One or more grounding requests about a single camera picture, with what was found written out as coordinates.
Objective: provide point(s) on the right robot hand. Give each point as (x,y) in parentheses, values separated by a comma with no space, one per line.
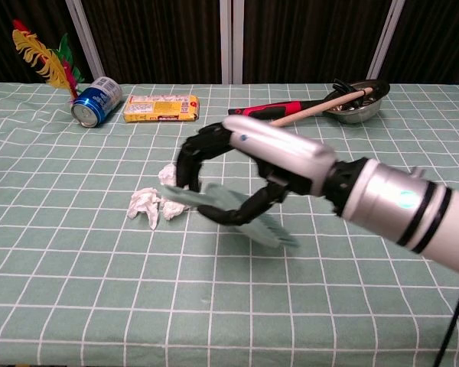
(283,153)

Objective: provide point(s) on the small green hand broom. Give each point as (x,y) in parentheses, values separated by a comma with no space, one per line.
(187,195)

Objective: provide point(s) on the white paper ball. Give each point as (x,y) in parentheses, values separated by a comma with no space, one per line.
(172,209)
(145,204)
(168,174)

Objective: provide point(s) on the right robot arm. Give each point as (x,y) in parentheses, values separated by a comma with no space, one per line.
(398,202)

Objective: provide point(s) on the red black hammer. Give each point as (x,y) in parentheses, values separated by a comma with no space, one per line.
(267,109)

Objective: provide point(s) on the wooden stick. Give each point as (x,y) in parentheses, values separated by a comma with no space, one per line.
(321,107)

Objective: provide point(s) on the stainless steel bowl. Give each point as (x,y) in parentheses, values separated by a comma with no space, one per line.
(363,109)

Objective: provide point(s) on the dark ribbed partition panel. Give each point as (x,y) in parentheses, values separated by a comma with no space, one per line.
(23,11)
(310,38)
(157,38)
(436,38)

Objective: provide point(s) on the yellow snack package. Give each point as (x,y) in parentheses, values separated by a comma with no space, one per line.
(160,109)

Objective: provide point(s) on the blue soda can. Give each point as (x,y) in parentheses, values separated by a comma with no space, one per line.
(95,101)

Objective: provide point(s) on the green checkered tablecloth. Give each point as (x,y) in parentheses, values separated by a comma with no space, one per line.
(99,286)

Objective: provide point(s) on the colourful feather shuttlecock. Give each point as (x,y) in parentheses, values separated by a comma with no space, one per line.
(46,57)

